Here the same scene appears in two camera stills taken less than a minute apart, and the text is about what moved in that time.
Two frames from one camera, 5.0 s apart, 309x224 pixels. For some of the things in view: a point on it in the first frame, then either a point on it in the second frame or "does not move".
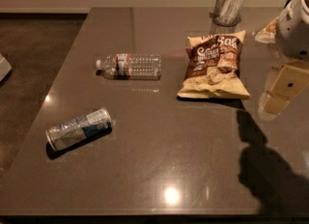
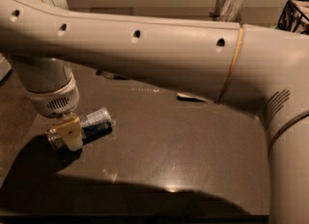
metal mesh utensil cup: x=229 y=7 does not move
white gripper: x=294 y=31 -> x=57 y=104
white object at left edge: x=5 y=68 does not move
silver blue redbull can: x=78 y=128 does not move
